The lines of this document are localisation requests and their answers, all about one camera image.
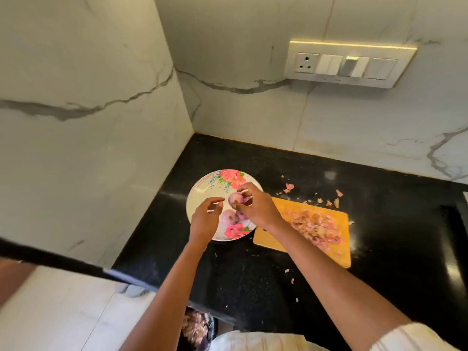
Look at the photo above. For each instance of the person's right hand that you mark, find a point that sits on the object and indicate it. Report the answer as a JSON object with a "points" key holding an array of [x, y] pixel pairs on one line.
{"points": [[259, 212]]}

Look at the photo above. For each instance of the person's left hand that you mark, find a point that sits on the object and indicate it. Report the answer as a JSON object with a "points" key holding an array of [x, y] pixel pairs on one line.
{"points": [[205, 224]]}

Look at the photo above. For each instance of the small pink onion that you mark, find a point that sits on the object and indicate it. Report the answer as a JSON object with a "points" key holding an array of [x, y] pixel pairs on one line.
{"points": [[242, 216], [235, 199], [231, 215]]}

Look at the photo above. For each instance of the wooden cutting board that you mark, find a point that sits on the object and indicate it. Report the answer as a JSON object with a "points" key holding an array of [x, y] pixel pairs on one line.
{"points": [[281, 241]]}

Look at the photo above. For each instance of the pile of onion peels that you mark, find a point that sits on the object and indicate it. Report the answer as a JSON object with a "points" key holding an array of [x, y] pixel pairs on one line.
{"points": [[318, 228]]}

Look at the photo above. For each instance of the person's left forearm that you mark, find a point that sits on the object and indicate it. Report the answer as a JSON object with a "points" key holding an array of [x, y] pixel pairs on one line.
{"points": [[164, 303]]}

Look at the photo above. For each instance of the person's right forearm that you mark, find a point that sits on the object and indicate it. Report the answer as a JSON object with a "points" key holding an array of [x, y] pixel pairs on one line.
{"points": [[333, 285]]}

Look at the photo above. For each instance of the black stone countertop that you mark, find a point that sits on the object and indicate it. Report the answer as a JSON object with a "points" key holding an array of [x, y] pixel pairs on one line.
{"points": [[395, 215]]}

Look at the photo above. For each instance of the white floral plate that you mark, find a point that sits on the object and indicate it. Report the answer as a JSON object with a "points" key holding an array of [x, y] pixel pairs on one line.
{"points": [[205, 186]]}

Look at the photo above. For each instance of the grey slipper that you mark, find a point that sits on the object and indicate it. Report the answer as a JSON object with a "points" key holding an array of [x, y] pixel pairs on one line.
{"points": [[134, 290]]}

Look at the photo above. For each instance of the beige striped garment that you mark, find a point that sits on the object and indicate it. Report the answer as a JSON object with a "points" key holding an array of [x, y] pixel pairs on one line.
{"points": [[263, 341]]}

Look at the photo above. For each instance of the brown wooden cabinet door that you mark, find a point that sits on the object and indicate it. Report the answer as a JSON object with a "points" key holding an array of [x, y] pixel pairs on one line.
{"points": [[13, 280]]}

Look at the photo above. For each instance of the white wall switch panel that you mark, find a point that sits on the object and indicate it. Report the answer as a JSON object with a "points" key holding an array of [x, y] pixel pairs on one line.
{"points": [[349, 65]]}

